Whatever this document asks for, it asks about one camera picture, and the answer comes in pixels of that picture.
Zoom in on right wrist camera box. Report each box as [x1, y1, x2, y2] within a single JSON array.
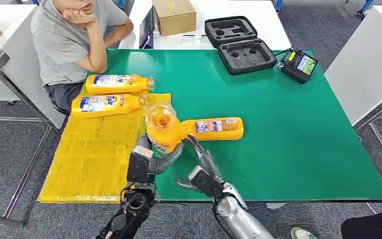
[[188, 165, 225, 199]]

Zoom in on closed cardboard box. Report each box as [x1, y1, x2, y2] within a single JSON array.
[[152, 0, 197, 37]]

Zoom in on person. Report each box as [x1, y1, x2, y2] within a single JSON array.
[[289, 208, 382, 239], [30, 0, 134, 111]]

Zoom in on yellow sheet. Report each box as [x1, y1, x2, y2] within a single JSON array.
[[37, 84, 172, 204]]

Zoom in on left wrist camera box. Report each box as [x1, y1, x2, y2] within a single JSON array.
[[126, 145, 155, 185]]

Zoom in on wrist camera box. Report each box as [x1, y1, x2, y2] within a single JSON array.
[[188, 165, 225, 199], [126, 145, 155, 185]]

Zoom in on blue trolley frame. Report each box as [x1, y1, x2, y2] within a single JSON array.
[[344, 0, 374, 17]]

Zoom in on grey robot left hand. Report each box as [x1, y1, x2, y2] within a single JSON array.
[[135, 133, 184, 176]]

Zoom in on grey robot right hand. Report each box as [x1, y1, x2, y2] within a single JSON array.
[[174, 134, 225, 193]]

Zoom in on black foam-lined case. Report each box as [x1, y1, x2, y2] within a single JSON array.
[[204, 15, 278, 76]]

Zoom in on orange drink bottle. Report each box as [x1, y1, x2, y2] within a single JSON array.
[[145, 103, 184, 155], [71, 94, 147, 119], [85, 74, 155, 95], [180, 117, 244, 141]]

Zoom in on white table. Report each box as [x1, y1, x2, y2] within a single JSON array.
[[0, 4, 67, 131], [323, 4, 382, 179], [118, 0, 292, 51]]

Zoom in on dark tablet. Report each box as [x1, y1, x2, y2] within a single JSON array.
[[139, 5, 156, 49]]

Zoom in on green table mat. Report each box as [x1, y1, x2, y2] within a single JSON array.
[[85, 48, 382, 203]]

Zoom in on black remote controller with screen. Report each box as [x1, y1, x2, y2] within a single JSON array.
[[278, 47, 319, 85]]

